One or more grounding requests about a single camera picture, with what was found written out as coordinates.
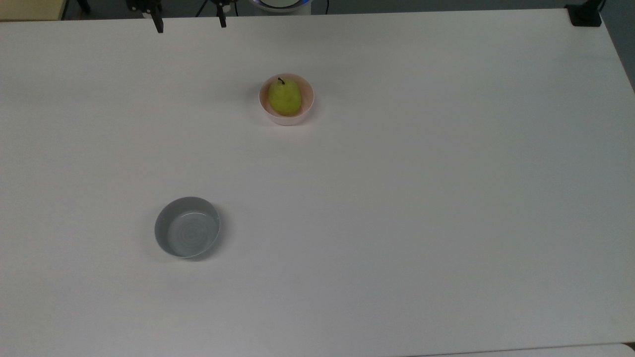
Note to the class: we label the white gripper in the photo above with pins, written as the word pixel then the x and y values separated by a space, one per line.
pixel 140 5

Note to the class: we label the green pear with brown stem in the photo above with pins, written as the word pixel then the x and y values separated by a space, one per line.
pixel 285 97

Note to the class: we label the pink plastic bowl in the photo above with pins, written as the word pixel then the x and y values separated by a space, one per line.
pixel 287 119

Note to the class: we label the grey plastic bowl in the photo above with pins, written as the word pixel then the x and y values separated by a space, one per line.
pixel 187 229

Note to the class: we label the black furniture leg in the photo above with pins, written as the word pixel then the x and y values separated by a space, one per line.
pixel 85 5

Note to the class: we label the beige wooden cabinet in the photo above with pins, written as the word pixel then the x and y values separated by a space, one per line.
pixel 30 9

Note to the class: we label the black table clamp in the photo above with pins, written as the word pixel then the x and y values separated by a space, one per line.
pixel 585 15

